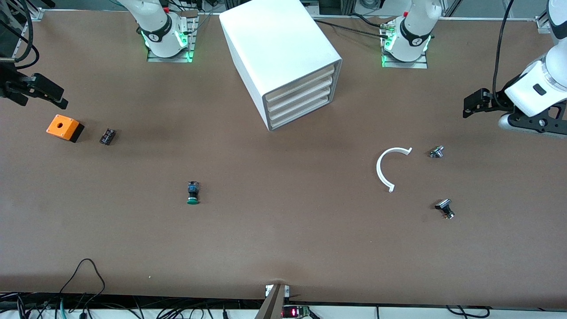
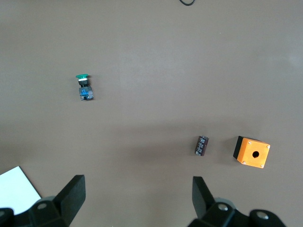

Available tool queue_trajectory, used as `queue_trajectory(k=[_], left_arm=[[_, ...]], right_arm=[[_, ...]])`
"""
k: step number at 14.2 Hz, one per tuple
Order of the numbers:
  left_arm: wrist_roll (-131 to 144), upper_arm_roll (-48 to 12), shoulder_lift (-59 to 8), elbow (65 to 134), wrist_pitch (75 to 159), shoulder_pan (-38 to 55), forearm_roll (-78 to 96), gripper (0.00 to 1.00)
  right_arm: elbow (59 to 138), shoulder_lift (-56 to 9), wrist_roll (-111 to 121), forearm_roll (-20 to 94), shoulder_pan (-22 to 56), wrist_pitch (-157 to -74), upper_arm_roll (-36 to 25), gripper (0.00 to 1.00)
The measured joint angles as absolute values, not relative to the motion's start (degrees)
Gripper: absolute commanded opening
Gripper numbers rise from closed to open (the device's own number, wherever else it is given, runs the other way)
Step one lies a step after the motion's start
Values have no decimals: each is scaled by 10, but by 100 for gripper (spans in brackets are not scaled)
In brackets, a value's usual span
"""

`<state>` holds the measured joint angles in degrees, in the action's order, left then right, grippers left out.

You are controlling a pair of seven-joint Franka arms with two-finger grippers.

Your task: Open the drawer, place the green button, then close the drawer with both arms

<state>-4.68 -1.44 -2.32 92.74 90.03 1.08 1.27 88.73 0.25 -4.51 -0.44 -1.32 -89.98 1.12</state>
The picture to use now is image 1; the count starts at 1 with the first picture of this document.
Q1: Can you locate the white curved plastic arc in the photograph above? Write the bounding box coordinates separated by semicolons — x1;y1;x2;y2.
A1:
376;147;413;193

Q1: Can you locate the black device with red light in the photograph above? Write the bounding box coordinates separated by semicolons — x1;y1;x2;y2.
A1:
282;305;313;319

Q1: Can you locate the orange button enclosure box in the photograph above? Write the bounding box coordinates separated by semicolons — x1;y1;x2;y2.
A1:
46;114;85;143

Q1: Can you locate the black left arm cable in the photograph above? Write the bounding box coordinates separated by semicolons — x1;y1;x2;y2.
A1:
492;0;517;110

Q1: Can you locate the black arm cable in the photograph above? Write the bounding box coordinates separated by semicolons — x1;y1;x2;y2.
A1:
0;0;40;70
492;0;517;110

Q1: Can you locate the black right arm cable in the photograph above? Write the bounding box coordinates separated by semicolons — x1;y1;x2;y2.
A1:
0;0;40;70

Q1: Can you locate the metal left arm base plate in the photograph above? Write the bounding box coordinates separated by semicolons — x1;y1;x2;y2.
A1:
381;24;429;69

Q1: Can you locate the black key switch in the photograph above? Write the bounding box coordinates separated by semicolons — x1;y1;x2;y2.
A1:
435;199;455;220

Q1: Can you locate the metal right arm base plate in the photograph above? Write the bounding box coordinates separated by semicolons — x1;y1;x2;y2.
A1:
146;9;198;63

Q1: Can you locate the black table cable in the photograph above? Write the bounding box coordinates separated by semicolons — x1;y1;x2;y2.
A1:
349;12;396;28
314;19;390;37

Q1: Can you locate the black looped cable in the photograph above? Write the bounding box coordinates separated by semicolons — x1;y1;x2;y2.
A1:
60;258;106;306

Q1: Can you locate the black floor cable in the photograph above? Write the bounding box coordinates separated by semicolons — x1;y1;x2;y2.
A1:
445;305;491;319

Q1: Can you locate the wooden post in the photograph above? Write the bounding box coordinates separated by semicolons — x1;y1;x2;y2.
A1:
254;284;286;319

